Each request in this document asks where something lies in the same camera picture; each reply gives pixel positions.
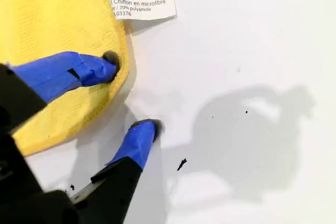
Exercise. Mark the yellow microfibre towel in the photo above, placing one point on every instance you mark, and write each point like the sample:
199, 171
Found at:
52, 24

